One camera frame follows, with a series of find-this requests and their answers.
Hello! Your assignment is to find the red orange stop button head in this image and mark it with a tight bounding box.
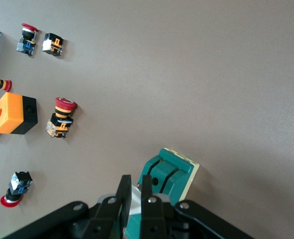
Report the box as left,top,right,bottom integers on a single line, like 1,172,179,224
0,78,12,91

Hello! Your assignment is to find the red push button switch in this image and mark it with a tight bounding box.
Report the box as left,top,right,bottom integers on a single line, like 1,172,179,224
16,23,40,56
0,171,33,208

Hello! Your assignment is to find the red emergency stop button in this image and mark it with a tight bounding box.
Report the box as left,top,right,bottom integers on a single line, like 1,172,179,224
46,96,77,138

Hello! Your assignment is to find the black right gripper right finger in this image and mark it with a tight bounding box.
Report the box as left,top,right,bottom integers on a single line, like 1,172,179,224
139,174,255,239

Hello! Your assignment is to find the orange button enclosure box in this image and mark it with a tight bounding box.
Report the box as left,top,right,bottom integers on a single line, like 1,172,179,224
0,92,38,135

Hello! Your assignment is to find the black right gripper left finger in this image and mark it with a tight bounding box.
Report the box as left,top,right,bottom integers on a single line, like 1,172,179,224
2,174,133,239

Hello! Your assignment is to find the orange black contact block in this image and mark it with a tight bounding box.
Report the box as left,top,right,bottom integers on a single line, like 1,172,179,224
41,32,64,56

